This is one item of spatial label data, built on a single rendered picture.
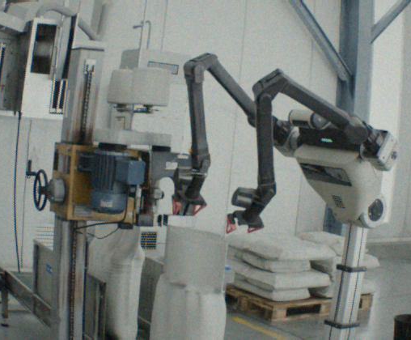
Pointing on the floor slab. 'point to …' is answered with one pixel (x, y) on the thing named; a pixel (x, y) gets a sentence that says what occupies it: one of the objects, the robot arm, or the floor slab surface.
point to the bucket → (409, 326)
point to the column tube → (63, 259)
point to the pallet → (244, 302)
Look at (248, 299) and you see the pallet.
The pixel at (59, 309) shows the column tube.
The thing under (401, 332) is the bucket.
